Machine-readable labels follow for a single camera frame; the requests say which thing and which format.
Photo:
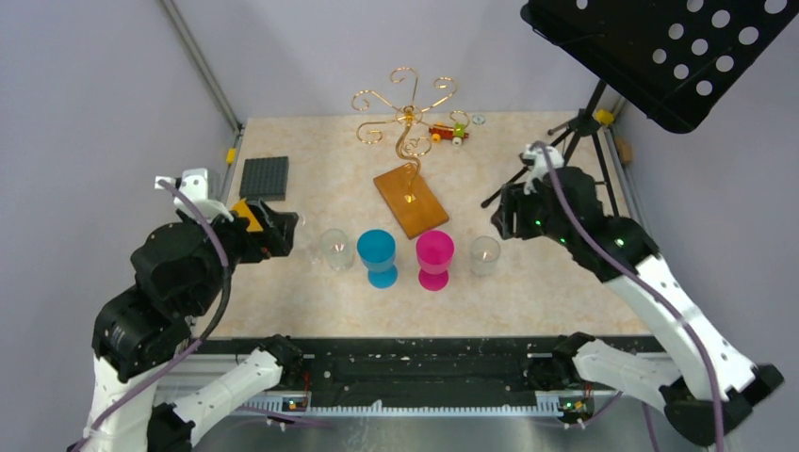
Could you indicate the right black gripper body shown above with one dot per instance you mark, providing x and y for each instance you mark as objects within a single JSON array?
[{"x": 530, "y": 219}]

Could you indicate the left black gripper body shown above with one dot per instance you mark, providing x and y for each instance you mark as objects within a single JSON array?
[{"x": 270, "y": 241}]

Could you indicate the clear smooth wine glass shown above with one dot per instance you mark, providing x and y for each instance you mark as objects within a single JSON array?
[{"x": 306, "y": 241}]

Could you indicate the yellow wine glass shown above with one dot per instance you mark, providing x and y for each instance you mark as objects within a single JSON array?
[{"x": 242, "y": 210}]

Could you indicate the clear ribbed wine glass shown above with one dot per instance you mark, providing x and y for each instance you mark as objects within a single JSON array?
[{"x": 336, "y": 249}]

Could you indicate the pink wine glass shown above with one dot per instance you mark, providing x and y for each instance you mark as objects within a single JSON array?
[{"x": 434, "y": 253}]

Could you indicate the blue wine glass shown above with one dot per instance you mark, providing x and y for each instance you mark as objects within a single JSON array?
[{"x": 377, "y": 251}]

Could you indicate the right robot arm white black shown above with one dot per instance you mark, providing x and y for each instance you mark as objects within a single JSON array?
[{"x": 707, "y": 388}]

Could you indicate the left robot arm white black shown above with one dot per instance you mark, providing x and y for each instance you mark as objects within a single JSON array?
[{"x": 183, "y": 270}]

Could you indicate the wooden rack base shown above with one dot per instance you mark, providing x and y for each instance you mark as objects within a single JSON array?
[{"x": 410, "y": 200}]

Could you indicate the black studded building plate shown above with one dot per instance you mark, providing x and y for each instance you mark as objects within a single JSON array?
[{"x": 265, "y": 178}]

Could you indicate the toy brick car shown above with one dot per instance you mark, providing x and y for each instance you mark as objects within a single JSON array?
[{"x": 456, "y": 135}]

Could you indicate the yellow clamp knob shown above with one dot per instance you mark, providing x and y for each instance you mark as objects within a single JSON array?
[{"x": 604, "y": 117}]

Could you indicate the black music stand tray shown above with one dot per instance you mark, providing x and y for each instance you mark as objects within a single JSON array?
[{"x": 673, "y": 60}]

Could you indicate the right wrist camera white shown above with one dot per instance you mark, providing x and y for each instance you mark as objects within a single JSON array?
[{"x": 534, "y": 158}]

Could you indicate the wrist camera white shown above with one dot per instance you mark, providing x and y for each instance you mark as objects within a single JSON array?
[
  {"x": 534, "y": 158},
  {"x": 200, "y": 187}
]

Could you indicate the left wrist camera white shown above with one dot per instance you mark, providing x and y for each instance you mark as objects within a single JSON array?
[{"x": 200, "y": 187}]

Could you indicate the gold wire glass rack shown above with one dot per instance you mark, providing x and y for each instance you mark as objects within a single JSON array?
[{"x": 414, "y": 141}]

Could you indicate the aluminium corner post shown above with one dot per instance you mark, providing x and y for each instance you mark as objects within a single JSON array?
[{"x": 199, "y": 62}]

